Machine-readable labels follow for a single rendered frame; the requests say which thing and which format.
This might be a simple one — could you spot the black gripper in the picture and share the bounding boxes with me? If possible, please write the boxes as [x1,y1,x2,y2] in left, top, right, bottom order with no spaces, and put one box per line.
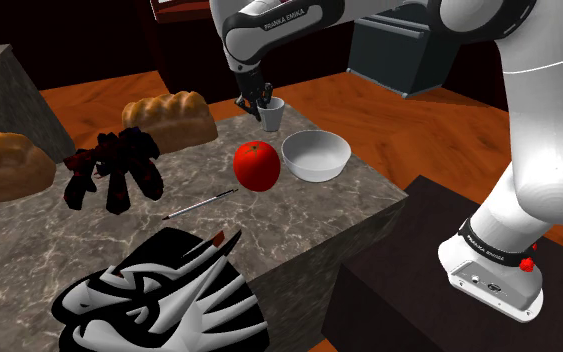
[233,65,275,121]

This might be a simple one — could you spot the white cup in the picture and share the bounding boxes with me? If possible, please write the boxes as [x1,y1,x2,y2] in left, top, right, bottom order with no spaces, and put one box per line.
[256,96,286,133]

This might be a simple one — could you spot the red tomato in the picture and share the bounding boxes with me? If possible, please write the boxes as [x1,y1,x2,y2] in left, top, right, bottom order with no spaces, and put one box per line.
[232,140,282,193]

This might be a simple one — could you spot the white bowl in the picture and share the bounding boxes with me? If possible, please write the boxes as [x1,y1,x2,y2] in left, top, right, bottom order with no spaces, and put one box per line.
[280,129,353,184]

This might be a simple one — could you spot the brown bread loaf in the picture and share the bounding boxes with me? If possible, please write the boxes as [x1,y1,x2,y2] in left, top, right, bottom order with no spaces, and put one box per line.
[0,130,57,215]
[121,89,219,155]

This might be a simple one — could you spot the thin black and silver pen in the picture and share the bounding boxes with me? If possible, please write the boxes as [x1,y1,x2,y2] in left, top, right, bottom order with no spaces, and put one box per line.
[161,187,240,222]

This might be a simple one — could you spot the dark grey cabinet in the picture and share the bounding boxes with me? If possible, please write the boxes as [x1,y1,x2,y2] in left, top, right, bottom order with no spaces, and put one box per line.
[346,13,459,100]

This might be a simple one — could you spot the dark red and black figure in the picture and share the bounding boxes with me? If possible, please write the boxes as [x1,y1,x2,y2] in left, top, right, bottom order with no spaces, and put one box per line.
[61,126,165,216]

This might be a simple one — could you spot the black and white striped figure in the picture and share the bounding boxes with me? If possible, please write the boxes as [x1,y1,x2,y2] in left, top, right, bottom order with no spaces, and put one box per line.
[50,225,270,352]

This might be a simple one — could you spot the dark robot stand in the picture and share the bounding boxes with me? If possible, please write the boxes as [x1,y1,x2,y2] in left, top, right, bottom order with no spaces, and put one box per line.
[320,174,563,352]

